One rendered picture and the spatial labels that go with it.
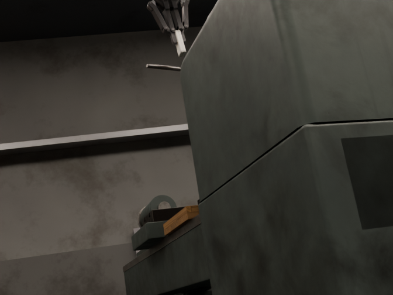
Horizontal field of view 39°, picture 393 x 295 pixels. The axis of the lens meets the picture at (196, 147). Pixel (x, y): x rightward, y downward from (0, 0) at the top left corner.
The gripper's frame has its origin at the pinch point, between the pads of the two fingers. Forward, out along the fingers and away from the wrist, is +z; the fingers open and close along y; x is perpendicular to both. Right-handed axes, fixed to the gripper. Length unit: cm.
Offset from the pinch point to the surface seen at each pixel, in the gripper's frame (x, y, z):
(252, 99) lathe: 44, 6, 35
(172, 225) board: -40, 4, 45
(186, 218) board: -24, 4, 46
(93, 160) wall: -401, -39, -80
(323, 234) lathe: 59, 10, 64
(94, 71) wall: -400, -60, -174
